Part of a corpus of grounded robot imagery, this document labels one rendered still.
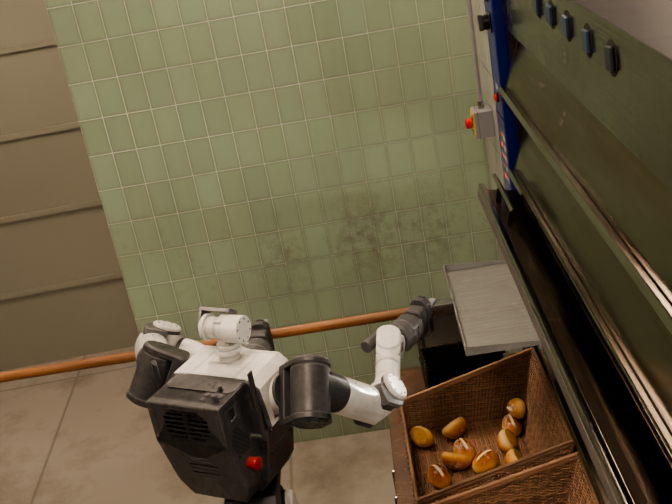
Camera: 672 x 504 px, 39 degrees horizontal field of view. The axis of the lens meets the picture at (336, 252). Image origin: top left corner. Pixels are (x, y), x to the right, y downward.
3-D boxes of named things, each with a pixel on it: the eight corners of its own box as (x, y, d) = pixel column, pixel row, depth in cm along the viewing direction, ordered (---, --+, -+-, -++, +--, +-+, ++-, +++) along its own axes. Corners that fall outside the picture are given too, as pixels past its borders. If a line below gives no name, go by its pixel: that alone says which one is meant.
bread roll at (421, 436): (424, 451, 314) (435, 453, 317) (431, 432, 314) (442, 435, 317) (405, 439, 322) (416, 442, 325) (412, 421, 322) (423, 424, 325)
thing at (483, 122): (491, 129, 358) (488, 103, 354) (495, 136, 348) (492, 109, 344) (471, 132, 358) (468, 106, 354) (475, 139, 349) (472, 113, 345)
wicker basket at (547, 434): (542, 414, 326) (535, 343, 316) (586, 519, 274) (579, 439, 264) (402, 436, 328) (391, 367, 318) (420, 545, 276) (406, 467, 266)
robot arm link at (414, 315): (440, 336, 274) (420, 356, 265) (412, 331, 279) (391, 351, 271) (435, 297, 269) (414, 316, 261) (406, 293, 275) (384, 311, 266)
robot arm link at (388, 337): (400, 323, 260) (400, 351, 248) (400, 351, 264) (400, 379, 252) (376, 323, 260) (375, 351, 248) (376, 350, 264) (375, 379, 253)
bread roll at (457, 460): (467, 454, 299) (465, 472, 298) (475, 455, 305) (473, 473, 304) (438, 450, 304) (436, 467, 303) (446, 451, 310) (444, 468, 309)
